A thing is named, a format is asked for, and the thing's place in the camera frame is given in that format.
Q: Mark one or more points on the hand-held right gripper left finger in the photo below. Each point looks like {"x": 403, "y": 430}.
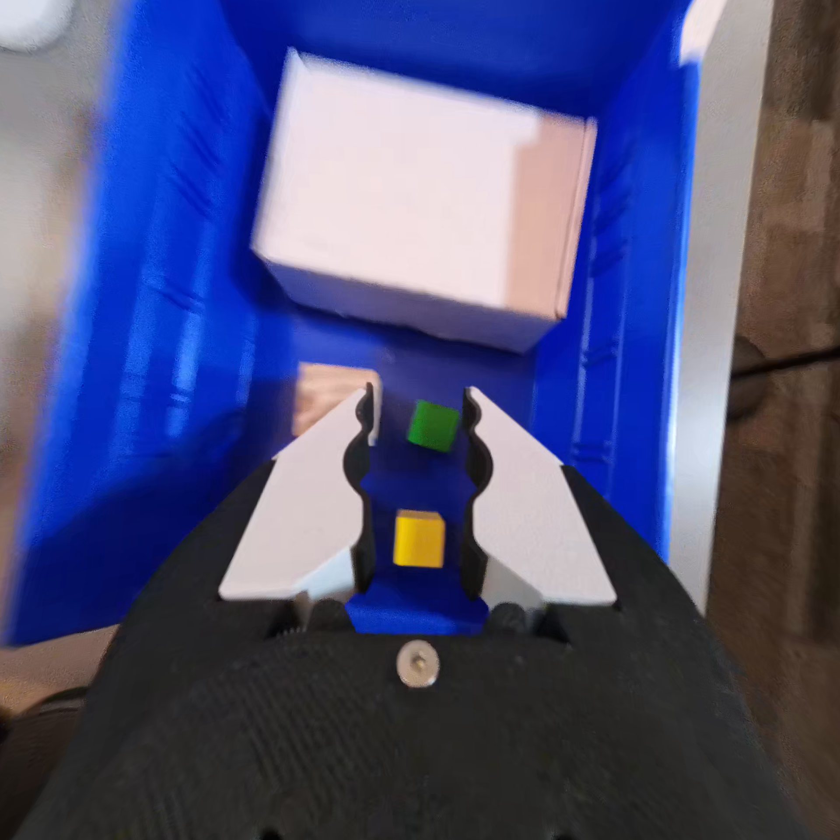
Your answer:
{"x": 295, "y": 518}

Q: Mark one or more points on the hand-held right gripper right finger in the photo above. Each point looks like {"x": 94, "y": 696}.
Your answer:
{"x": 538, "y": 518}

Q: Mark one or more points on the yellow cube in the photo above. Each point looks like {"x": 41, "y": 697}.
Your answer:
{"x": 418, "y": 538}

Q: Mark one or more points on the green cube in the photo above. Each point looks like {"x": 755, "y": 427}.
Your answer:
{"x": 432, "y": 426}

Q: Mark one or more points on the blue plastic bin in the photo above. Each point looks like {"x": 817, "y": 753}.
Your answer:
{"x": 164, "y": 328}

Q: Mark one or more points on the grey desk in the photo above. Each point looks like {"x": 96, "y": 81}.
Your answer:
{"x": 728, "y": 197}

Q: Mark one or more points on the wooden block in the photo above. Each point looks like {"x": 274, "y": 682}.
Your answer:
{"x": 321, "y": 394}

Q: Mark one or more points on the white cardboard box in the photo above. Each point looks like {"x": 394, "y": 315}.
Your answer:
{"x": 407, "y": 197}

